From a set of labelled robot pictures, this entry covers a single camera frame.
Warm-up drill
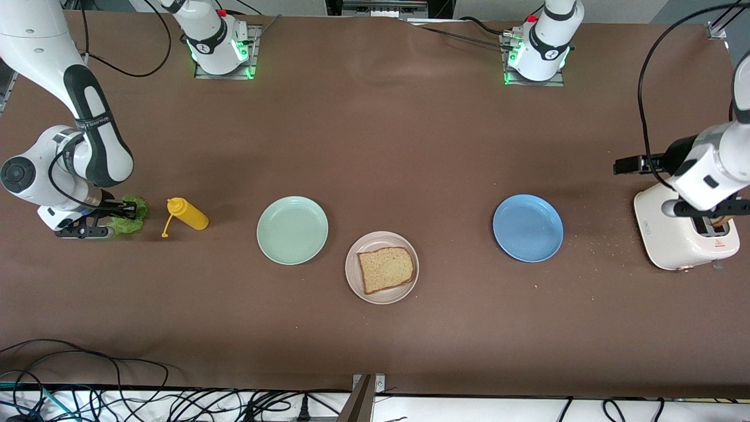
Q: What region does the long black looped cable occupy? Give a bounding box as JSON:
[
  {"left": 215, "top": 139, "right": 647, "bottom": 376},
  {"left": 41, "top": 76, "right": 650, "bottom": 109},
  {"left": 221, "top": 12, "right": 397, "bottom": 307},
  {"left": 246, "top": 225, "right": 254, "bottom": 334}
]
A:
[{"left": 0, "top": 339, "right": 171, "bottom": 422}]

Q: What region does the black base power cable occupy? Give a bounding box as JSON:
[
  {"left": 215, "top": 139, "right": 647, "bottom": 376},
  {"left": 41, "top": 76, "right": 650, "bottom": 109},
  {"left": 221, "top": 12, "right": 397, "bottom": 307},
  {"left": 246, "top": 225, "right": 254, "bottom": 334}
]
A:
[{"left": 410, "top": 16, "right": 513, "bottom": 49}]

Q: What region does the white toaster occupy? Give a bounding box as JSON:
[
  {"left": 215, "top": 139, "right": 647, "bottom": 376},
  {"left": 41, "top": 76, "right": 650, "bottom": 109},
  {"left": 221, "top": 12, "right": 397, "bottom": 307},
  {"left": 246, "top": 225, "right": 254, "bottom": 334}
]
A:
[{"left": 633, "top": 176, "right": 741, "bottom": 273}]

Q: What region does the green lettuce leaf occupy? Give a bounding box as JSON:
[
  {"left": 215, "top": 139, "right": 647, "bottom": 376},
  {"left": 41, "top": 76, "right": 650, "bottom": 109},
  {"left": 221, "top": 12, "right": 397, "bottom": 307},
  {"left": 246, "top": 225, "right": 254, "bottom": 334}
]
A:
[{"left": 108, "top": 195, "right": 148, "bottom": 236}]

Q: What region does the grey metal table bracket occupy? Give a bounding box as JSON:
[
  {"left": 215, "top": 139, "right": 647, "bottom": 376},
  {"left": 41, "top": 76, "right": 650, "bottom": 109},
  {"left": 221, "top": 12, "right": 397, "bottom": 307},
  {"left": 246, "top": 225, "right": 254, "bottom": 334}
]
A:
[{"left": 337, "top": 374, "right": 386, "bottom": 422}]

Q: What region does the yellow mustard squeeze bottle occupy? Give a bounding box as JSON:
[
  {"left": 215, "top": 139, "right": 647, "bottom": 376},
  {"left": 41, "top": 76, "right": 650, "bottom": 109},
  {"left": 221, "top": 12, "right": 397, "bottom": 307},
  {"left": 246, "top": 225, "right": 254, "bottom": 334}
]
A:
[{"left": 162, "top": 198, "right": 209, "bottom": 239}]

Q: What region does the teal cable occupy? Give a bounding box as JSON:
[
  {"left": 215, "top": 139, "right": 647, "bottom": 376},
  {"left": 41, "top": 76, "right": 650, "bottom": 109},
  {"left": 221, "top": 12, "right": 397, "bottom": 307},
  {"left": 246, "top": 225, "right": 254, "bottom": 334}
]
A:
[{"left": 0, "top": 381, "right": 80, "bottom": 422}]

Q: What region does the aluminium frame rail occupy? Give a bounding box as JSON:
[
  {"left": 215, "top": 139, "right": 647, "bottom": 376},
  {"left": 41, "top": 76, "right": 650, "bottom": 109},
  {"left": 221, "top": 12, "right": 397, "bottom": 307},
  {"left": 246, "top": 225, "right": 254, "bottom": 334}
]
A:
[{"left": 0, "top": 56, "right": 18, "bottom": 112}]

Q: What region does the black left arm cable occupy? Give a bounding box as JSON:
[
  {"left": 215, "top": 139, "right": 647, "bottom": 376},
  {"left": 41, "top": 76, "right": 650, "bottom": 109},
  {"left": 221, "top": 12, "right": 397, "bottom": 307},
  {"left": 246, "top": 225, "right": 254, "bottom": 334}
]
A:
[{"left": 638, "top": 2, "right": 750, "bottom": 191}]

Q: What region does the blue plate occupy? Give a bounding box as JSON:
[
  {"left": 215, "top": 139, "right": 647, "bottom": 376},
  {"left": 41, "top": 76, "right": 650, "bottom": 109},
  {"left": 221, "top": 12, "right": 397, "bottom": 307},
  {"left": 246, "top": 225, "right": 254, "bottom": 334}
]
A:
[{"left": 493, "top": 194, "right": 564, "bottom": 263}]

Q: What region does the beige plate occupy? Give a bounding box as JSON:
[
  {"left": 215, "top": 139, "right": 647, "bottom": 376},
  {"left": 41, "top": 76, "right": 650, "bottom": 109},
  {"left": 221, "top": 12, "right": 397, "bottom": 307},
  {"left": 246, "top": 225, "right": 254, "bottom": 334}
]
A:
[{"left": 345, "top": 231, "right": 420, "bottom": 305}]

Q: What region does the mint green plate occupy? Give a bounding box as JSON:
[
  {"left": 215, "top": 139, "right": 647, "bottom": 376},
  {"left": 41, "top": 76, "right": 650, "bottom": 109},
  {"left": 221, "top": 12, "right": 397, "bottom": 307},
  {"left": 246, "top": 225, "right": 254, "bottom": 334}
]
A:
[{"left": 257, "top": 196, "right": 329, "bottom": 266}]

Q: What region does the grey power strip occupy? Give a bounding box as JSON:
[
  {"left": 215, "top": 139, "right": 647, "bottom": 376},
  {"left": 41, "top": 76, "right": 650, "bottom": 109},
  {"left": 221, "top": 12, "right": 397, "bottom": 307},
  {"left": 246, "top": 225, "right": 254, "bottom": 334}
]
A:
[{"left": 342, "top": 0, "right": 429, "bottom": 18}]

